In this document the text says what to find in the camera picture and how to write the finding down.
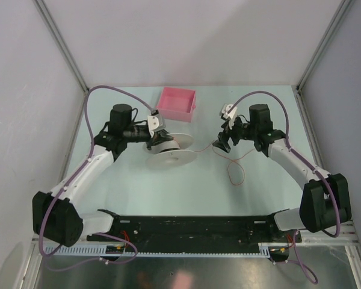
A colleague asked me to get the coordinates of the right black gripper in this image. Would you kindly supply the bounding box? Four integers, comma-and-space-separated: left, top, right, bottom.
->
212, 114, 258, 153

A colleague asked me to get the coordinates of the white plastic spool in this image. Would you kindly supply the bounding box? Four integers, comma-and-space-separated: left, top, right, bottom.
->
143, 133, 197, 170

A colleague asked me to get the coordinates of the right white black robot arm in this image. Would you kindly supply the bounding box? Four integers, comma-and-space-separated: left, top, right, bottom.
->
213, 104, 351, 241

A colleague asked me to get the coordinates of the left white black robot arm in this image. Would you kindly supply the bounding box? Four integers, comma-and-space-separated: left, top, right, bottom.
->
32, 104, 173, 247

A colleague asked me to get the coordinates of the pink plastic box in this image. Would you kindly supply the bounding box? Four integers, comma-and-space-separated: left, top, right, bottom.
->
156, 87, 196, 123

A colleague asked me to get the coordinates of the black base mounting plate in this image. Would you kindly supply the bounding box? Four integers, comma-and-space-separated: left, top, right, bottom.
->
87, 215, 302, 242

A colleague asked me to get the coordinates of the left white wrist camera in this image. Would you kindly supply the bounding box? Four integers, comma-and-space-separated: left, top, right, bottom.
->
147, 110, 165, 137

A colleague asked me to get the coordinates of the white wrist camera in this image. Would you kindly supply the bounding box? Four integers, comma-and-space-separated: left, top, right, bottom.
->
147, 110, 165, 137
219, 104, 237, 129

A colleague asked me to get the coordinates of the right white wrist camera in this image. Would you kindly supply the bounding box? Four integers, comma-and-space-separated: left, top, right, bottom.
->
219, 104, 237, 129

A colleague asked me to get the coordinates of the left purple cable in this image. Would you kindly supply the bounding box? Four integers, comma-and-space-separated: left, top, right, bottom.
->
38, 85, 160, 272

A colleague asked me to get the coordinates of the purple cable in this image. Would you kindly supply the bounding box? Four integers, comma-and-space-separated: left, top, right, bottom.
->
225, 90, 341, 284
38, 85, 160, 272

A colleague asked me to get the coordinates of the grey slotted cable duct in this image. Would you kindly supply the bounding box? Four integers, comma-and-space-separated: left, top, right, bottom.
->
43, 243, 270, 258

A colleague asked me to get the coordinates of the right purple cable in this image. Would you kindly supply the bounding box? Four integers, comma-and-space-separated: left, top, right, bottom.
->
225, 90, 341, 284

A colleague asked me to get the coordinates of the aluminium frame rail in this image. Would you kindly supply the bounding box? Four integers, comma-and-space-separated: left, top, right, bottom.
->
298, 221, 359, 246

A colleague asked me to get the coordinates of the left aluminium corner post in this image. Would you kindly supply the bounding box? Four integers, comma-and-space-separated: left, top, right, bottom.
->
32, 0, 90, 93

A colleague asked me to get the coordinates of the aluminium corner post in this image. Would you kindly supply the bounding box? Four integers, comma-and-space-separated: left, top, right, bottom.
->
297, 0, 356, 88
32, 0, 90, 93

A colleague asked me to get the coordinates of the right aluminium corner post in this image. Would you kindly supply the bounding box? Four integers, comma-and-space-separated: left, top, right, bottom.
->
297, 0, 356, 88

